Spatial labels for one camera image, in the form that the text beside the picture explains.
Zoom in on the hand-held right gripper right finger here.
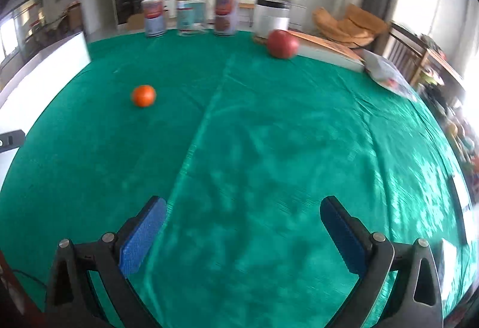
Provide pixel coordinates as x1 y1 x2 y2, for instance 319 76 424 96
320 196 444 328

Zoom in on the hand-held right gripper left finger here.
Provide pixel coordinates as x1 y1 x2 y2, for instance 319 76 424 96
45 196 167 328

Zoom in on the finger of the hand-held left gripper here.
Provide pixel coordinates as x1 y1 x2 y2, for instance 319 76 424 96
0 129 26 154

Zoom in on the bright orange tangerine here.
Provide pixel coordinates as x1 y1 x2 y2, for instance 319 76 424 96
131 84 157 108

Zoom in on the red apple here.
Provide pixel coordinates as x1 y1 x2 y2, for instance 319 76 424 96
267 29 299 59

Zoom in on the white foam board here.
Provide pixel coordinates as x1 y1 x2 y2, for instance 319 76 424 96
0 31 91 179

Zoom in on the wooden side cabinet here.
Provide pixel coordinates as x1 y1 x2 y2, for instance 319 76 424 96
37 2 85 45

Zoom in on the green tablecloth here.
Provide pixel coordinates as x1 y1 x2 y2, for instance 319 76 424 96
0 28 473 328

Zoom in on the red cloth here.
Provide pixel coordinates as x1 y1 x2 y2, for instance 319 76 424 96
0 249 42 328

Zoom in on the cluttered pile of goods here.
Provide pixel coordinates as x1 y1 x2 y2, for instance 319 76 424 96
419 62 479 173

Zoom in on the plastic bag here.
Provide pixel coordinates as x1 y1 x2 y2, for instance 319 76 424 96
361 50 418 102

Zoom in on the blue labelled tin can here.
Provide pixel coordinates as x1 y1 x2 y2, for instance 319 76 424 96
142 0 167 39

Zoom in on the wooden chair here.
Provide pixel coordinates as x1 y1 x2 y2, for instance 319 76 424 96
374 23 465 90

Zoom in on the tan cushioned chair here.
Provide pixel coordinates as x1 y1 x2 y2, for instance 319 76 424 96
312 4 389 49

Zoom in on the glass jar with gold lid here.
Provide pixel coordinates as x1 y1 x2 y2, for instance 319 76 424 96
176 0 209 37

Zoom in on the white television cabinet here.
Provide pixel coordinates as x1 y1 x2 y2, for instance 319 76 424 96
165 0 319 30

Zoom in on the clear canister with black lid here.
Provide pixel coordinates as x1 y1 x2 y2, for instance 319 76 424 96
253 0 291 43

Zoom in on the red labelled tin can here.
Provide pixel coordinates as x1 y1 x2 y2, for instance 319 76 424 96
213 0 240 37

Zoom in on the small wooden stool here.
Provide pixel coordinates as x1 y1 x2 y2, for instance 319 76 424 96
239 2 256 28

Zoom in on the black cable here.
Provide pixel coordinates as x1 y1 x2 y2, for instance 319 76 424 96
13 269 49 290

